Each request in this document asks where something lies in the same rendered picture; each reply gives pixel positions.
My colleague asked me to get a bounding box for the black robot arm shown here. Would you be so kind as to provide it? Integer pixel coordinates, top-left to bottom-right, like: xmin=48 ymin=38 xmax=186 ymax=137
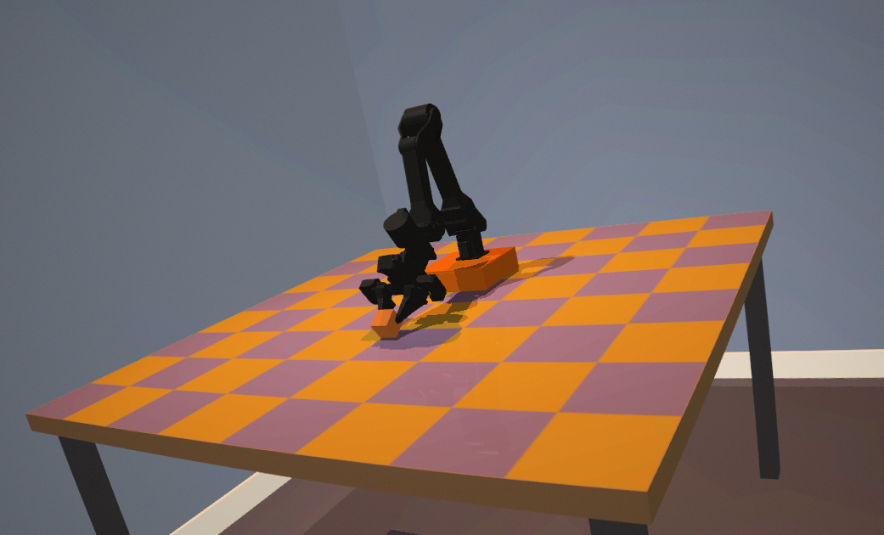
xmin=376 ymin=104 xmax=490 ymax=280

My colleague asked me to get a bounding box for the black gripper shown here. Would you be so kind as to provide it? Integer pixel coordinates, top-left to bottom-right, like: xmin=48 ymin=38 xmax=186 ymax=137
xmin=359 ymin=255 xmax=447 ymax=324

